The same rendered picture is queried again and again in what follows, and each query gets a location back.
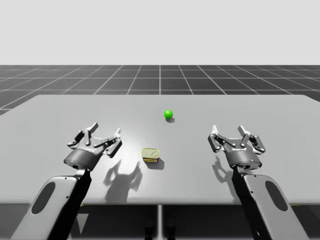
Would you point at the green and yellow rectangular can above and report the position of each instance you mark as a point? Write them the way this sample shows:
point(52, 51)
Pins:
point(150, 153)

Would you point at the green ball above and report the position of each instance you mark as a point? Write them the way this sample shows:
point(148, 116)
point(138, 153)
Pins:
point(168, 114)

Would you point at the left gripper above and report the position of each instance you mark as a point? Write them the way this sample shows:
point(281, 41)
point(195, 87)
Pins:
point(82, 157)

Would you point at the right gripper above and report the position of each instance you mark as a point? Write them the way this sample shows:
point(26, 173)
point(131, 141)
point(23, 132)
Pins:
point(242, 156)

